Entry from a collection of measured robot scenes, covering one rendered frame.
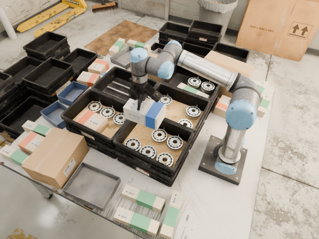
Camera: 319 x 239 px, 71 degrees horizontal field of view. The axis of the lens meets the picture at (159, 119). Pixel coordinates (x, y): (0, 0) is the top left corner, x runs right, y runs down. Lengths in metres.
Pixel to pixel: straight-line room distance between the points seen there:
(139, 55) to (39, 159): 0.85
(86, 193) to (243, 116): 0.98
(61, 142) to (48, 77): 1.25
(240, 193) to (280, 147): 1.35
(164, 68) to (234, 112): 0.34
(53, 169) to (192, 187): 0.81
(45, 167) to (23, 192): 1.05
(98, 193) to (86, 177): 0.14
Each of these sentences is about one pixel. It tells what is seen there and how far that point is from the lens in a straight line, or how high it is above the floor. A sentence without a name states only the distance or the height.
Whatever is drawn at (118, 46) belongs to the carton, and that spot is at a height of 0.76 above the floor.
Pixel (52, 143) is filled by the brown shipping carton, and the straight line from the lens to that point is 1.51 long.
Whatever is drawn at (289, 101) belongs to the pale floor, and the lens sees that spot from 3.36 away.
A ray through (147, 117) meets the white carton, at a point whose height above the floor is 1.12.
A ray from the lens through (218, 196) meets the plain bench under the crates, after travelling 1.46.
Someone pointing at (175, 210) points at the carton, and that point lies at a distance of 1.32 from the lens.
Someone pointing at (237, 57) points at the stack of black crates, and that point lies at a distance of 2.90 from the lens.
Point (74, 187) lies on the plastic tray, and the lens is 1.49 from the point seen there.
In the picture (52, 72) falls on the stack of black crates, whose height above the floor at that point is 0.49.
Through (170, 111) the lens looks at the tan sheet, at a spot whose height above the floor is 0.83.
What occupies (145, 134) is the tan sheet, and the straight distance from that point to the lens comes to 1.46.
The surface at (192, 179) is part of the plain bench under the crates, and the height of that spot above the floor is 0.70.
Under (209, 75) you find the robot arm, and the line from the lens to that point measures 1.05.
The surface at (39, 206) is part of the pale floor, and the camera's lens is 2.34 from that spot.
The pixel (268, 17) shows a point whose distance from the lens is 4.00.
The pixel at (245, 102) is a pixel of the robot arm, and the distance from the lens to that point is 0.95.
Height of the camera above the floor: 2.01
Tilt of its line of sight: 50 degrees down
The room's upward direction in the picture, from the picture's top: 3 degrees clockwise
